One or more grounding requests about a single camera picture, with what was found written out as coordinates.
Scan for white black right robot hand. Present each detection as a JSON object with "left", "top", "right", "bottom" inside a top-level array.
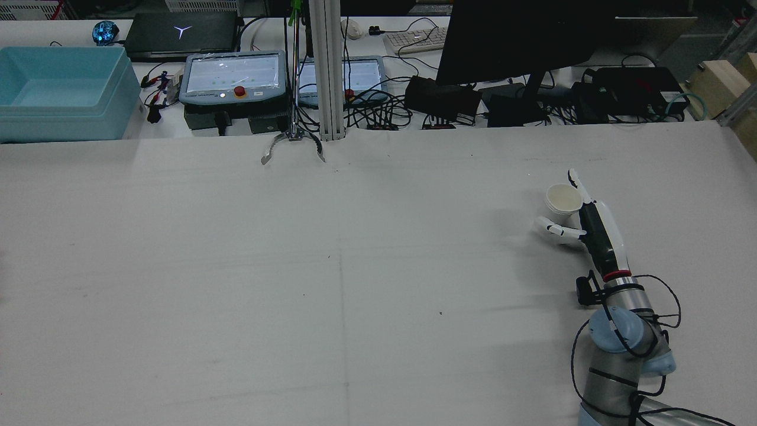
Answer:
[{"left": 534, "top": 168, "right": 632, "bottom": 282}]

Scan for white paper cup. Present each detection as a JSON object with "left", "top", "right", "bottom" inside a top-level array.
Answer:
[{"left": 544, "top": 183, "right": 584, "bottom": 228}]

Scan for black monitor base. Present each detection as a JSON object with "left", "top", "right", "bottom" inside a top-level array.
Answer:
[{"left": 482, "top": 83, "right": 551, "bottom": 128}]

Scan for black dock box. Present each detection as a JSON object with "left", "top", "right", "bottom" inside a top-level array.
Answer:
[{"left": 572, "top": 66, "right": 690, "bottom": 124}]

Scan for wooden block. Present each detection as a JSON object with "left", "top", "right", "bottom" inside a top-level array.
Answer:
[{"left": 688, "top": 59, "right": 747, "bottom": 120}]

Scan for black pouch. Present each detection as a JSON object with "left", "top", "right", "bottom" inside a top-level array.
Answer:
[{"left": 405, "top": 76, "right": 483, "bottom": 122}]

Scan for black Huawei monitor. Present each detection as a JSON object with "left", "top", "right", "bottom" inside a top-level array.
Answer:
[{"left": 435, "top": 0, "right": 616, "bottom": 107}]

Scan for white keyboard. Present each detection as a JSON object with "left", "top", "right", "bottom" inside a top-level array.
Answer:
[{"left": 383, "top": 27, "right": 448, "bottom": 55}]

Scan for grey teach pendant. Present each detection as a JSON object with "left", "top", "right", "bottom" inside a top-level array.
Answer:
[
  {"left": 179, "top": 50, "right": 289, "bottom": 107},
  {"left": 296, "top": 56, "right": 391, "bottom": 107}
]

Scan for curved metal clamp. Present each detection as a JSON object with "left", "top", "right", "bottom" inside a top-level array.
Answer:
[{"left": 261, "top": 131, "right": 326, "bottom": 165}]

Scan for thin metal rod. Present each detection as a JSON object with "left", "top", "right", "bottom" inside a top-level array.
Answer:
[{"left": 289, "top": 0, "right": 303, "bottom": 140}]

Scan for black power adapter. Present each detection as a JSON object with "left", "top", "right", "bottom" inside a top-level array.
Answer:
[{"left": 183, "top": 106, "right": 232, "bottom": 132}]

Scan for red black clip leads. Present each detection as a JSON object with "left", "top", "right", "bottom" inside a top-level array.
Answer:
[{"left": 141, "top": 71, "right": 178, "bottom": 122}]

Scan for black laptop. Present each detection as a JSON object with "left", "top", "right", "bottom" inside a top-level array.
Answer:
[{"left": 124, "top": 12, "right": 240, "bottom": 60}]

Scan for blue round device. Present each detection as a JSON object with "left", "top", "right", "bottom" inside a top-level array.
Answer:
[{"left": 93, "top": 21, "right": 119, "bottom": 46}]

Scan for light blue plastic bin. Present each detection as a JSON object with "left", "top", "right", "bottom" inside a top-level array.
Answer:
[{"left": 0, "top": 46, "right": 143, "bottom": 144}]

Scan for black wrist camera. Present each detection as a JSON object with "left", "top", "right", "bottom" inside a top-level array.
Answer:
[{"left": 575, "top": 271, "right": 604, "bottom": 307}]

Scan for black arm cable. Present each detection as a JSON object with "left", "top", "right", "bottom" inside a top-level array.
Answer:
[{"left": 571, "top": 273, "right": 740, "bottom": 426}]

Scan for teal cable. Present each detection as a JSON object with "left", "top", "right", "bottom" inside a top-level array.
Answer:
[{"left": 665, "top": 92, "right": 710, "bottom": 122}]

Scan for aluminium frame bar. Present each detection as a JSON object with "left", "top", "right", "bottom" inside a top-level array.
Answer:
[{"left": 716, "top": 86, "right": 757, "bottom": 128}]

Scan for aluminium profile post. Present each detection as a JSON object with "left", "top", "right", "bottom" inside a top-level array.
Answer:
[{"left": 308, "top": 0, "right": 345, "bottom": 141}]

